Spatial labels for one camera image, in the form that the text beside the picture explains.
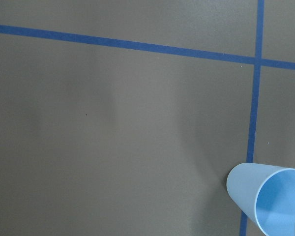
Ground light blue cup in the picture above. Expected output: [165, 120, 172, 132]
[226, 163, 295, 236]

